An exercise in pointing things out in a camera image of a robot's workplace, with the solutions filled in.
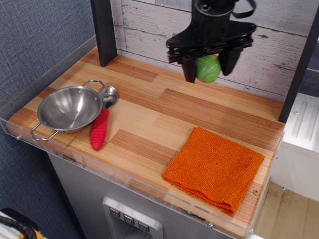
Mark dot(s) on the green yellow toy corn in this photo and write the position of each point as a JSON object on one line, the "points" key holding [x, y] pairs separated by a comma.
{"points": [[208, 68]]}

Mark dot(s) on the red handled metal spoon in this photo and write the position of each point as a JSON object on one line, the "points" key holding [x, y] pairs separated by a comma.
{"points": [[99, 129]]}

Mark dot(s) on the white ridged appliance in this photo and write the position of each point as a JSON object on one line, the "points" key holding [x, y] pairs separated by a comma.
{"points": [[296, 163]]}

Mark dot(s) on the silver dispenser panel with buttons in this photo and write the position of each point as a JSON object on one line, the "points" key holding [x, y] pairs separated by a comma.
{"points": [[128, 223]]}

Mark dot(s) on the dark left vertical post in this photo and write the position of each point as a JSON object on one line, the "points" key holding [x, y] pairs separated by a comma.
{"points": [[104, 30]]}

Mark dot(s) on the orange folded towel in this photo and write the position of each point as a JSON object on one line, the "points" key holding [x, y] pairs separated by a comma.
{"points": [[214, 169]]}

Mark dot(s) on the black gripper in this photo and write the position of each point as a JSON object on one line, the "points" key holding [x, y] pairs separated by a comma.
{"points": [[212, 31]]}

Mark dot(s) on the stainless steel bowl with handles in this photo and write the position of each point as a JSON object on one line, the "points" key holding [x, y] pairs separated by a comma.
{"points": [[70, 109]]}

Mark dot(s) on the dark vertical post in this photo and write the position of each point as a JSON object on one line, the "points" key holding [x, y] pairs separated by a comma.
{"points": [[301, 69], [104, 30]]}

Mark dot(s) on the dark right vertical post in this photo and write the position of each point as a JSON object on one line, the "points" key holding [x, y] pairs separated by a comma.
{"points": [[301, 69]]}

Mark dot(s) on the black yellow object at corner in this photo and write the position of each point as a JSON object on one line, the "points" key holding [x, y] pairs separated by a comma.
{"points": [[14, 225]]}

